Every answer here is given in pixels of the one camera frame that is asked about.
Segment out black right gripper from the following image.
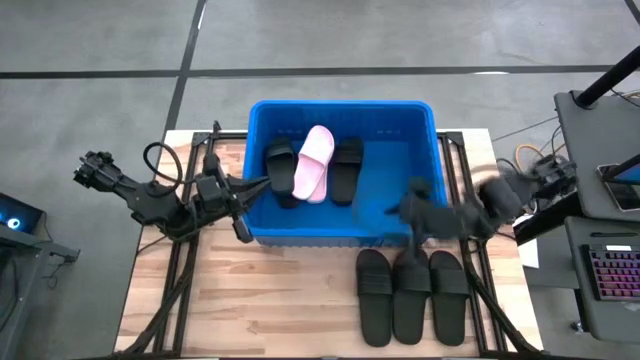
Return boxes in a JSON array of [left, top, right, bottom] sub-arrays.
[[399, 177, 476, 264]]

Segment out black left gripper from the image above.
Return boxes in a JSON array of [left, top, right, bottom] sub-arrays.
[[192, 153, 274, 245]]

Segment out black slide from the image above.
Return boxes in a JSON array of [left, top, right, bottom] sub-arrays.
[[392, 248, 432, 346], [330, 137, 365, 206], [264, 137, 297, 209], [355, 248, 394, 348], [428, 249, 470, 347]]

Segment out pink and white slide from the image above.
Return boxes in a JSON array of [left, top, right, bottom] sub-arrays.
[[291, 124, 335, 205]]

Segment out blue plastic bin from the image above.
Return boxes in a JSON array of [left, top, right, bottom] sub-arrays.
[[243, 99, 449, 249]]

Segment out white paper sheet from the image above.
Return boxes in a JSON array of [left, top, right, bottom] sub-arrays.
[[519, 214, 541, 269]]

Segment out grey desk with pole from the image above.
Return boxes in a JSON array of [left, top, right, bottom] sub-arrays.
[[553, 89, 640, 224]]

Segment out backlit keyboard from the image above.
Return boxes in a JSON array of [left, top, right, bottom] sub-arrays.
[[581, 243, 640, 302]]

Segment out tablet with dark screen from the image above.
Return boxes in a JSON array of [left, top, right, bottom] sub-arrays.
[[597, 154, 640, 211]]

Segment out grey desk with keyboard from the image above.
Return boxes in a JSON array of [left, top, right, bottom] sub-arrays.
[[564, 215, 640, 344]]

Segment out grey metal stand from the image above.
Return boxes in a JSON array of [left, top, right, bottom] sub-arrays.
[[0, 224, 81, 360]]

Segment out black device with blue light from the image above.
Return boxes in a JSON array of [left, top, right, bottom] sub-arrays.
[[0, 192, 44, 234]]

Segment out black pole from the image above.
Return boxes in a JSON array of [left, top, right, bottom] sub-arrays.
[[574, 44, 640, 109]]

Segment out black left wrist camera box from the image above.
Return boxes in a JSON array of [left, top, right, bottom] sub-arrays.
[[196, 175, 222, 212]]

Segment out black aluminium table frame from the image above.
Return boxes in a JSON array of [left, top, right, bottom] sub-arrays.
[[113, 119, 546, 360]]

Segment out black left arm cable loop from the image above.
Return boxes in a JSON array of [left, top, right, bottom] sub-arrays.
[[143, 141, 185, 184]]

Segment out orange cable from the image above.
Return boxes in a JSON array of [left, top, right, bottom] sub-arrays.
[[514, 143, 544, 166]]

